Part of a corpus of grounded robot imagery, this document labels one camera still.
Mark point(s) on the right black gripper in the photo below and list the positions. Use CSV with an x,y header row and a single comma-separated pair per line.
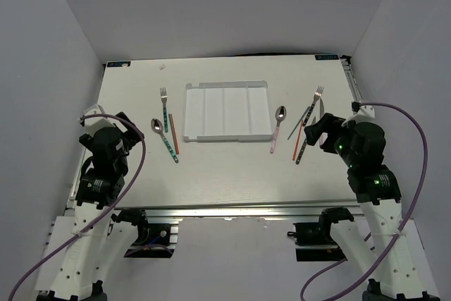
x,y
330,125

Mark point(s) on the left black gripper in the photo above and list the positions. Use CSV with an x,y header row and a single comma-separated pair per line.
x,y
132,136

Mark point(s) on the orange chopstick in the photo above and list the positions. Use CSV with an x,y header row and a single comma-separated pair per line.
x,y
175,141
294,156

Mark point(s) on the spoon with pink handle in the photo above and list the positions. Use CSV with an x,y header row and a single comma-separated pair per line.
x,y
281,114

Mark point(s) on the spoon with teal handle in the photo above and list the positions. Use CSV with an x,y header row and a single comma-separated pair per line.
x,y
157,127

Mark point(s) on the fork with dark handle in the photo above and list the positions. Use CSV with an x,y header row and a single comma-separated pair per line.
x,y
317,96

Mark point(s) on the fork with teal handle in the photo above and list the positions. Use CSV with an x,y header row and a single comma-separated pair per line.
x,y
164,97

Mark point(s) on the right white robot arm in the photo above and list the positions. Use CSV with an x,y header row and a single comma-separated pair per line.
x,y
388,267

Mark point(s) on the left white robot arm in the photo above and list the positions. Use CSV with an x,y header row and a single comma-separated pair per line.
x,y
100,237

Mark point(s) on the right corner label sticker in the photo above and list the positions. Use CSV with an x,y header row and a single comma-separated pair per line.
x,y
326,57

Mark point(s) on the corner label sticker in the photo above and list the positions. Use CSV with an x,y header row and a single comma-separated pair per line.
x,y
118,64
326,57

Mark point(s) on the left corner label sticker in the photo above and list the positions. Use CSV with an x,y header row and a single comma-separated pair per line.
x,y
118,64

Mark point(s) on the white divided utensil tray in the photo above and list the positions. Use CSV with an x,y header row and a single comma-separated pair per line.
x,y
239,111

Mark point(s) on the aluminium rail frame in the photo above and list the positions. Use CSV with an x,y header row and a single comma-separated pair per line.
x,y
231,179

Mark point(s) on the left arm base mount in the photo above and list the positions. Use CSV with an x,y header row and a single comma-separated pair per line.
x,y
153,240

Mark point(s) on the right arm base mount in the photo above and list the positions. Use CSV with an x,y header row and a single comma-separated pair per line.
x,y
313,240

